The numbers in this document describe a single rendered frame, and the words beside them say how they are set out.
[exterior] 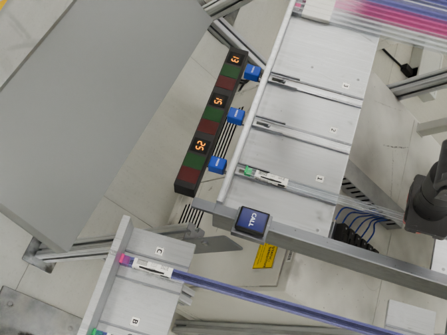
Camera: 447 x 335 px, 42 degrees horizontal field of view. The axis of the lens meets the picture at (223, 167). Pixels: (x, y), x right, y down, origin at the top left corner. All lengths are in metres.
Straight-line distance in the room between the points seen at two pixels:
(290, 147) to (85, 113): 0.38
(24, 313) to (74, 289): 0.15
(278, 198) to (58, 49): 0.46
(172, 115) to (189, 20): 0.72
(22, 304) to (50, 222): 0.64
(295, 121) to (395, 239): 0.61
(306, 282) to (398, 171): 0.50
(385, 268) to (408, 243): 0.66
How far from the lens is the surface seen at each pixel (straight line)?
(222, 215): 1.02
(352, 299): 1.47
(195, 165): 1.09
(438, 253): 1.09
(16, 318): 1.61
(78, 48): 1.09
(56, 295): 1.66
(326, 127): 1.15
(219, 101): 1.17
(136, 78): 1.13
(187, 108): 1.99
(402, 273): 1.05
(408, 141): 1.77
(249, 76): 1.19
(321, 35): 1.28
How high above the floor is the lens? 1.49
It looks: 47 degrees down
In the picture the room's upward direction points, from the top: 77 degrees clockwise
